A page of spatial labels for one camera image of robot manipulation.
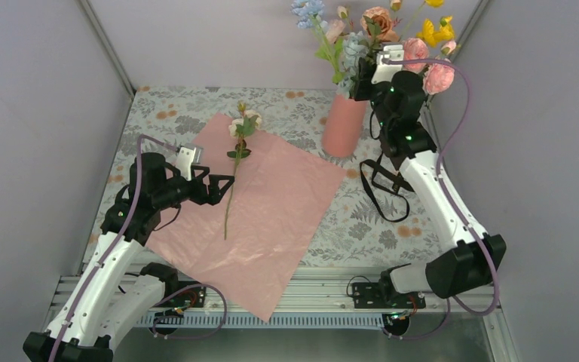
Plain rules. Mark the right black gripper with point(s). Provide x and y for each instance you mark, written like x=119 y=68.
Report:
x=365 y=72

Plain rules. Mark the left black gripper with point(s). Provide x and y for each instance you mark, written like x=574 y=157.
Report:
x=212 y=197

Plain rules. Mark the pink cylindrical vase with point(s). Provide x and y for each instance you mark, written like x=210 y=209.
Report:
x=343 y=126

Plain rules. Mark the orange red flower stem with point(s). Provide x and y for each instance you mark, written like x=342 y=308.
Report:
x=379 y=26

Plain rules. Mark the white rose flower stem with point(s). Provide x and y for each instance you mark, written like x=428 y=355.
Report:
x=240 y=129

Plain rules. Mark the bright pink rose flower stem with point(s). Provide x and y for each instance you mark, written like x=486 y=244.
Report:
x=436 y=78

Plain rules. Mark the purple pink wrapping paper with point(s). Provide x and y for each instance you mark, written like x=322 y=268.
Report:
x=250 y=244

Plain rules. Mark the yellow flower stem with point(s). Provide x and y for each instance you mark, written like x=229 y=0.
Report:
x=431 y=33

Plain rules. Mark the light blue peony flower stem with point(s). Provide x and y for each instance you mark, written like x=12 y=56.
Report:
x=353 y=47

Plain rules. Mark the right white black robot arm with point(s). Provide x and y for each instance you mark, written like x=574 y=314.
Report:
x=471 y=255

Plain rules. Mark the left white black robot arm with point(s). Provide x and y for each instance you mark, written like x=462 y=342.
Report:
x=91 y=324

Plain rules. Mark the floral patterned table mat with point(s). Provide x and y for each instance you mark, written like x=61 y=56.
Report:
x=354 y=232

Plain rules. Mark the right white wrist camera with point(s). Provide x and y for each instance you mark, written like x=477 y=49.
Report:
x=387 y=62

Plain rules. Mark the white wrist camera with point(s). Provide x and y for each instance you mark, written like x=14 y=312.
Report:
x=187 y=156
x=387 y=62

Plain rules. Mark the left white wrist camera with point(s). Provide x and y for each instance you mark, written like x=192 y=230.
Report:
x=187 y=156

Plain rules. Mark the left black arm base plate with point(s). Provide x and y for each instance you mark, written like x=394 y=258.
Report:
x=192 y=297

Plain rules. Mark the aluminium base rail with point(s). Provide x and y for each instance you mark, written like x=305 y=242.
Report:
x=323 y=297

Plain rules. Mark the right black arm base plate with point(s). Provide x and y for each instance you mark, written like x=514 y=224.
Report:
x=378 y=295

